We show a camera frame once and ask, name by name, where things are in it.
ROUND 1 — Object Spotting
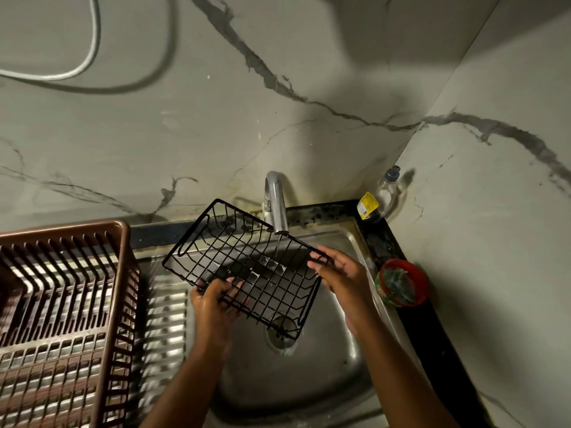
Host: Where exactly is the red tub with green scrubber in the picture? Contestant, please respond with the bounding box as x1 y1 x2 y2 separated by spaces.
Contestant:
375 259 430 308

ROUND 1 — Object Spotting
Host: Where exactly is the person's left forearm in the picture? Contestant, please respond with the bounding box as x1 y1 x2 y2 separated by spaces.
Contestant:
151 339 233 428

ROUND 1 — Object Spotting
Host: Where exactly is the white cable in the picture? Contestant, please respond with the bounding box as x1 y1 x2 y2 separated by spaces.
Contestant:
0 0 101 82

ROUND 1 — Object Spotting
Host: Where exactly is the clear dish soap bottle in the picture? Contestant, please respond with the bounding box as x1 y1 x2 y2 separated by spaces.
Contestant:
356 166 401 223

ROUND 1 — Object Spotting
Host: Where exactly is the silver faucet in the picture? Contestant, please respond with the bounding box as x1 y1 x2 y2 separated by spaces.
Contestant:
263 171 290 235

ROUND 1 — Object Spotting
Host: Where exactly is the person's left hand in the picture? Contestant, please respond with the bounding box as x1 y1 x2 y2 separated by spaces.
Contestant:
190 276 244 353

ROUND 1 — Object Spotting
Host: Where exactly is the person's right hand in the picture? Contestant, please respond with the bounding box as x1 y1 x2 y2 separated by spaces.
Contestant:
307 245 380 338

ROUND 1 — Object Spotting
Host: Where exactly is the black wire basket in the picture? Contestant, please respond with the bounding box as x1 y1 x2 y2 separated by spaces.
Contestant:
161 199 334 340

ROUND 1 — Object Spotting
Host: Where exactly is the stainless steel sink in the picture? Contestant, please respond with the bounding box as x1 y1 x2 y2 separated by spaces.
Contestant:
134 217 429 428

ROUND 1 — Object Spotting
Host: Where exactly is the person's right forearm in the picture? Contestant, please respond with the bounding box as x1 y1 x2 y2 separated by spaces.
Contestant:
350 312 462 428

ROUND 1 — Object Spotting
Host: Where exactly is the brown plastic dish rack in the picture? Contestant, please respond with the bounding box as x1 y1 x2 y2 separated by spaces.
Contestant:
0 220 141 428

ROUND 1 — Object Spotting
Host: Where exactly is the sink drain strainer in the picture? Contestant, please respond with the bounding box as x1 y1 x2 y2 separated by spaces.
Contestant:
265 314 299 351

